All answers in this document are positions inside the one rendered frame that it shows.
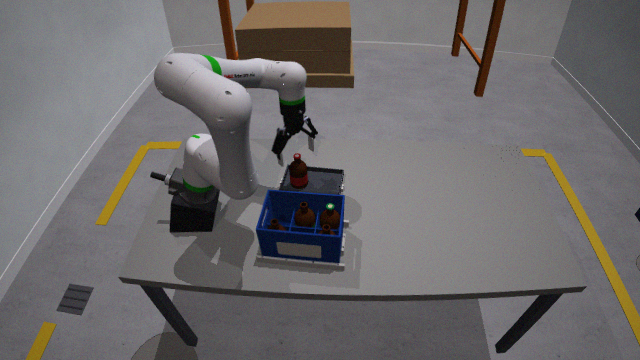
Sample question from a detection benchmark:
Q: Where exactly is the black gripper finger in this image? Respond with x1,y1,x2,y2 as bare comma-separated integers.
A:
298,116,318,152
271,127,296,167

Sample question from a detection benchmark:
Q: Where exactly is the brown bottle with blue label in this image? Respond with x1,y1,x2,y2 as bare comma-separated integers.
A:
320,203,340,230

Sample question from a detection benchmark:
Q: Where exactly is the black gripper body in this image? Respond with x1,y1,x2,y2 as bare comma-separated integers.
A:
283,114,304,135

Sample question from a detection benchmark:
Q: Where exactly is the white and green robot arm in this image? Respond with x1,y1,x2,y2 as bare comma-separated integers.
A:
150,53,307,206

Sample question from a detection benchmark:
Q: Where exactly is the dark blue crate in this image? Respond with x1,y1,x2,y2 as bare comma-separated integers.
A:
256,189,345,263

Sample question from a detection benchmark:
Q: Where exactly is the brown glass bottle with red label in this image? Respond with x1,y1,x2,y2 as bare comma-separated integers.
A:
289,153,308,189

